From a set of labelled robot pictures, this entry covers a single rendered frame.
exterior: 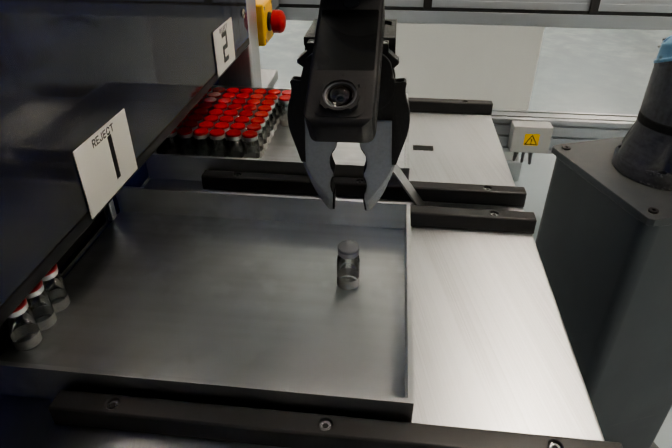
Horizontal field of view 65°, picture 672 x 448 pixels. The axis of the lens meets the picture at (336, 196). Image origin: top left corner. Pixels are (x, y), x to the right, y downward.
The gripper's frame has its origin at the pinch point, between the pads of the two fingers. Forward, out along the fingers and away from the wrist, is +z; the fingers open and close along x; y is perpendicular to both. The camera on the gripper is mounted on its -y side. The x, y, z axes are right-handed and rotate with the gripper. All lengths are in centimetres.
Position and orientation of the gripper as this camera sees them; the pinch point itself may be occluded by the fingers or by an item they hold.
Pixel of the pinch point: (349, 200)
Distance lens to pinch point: 46.5
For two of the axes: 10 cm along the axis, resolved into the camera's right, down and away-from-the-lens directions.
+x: -9.9, -0.4, 1.0
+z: 0.2, 8.5, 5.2
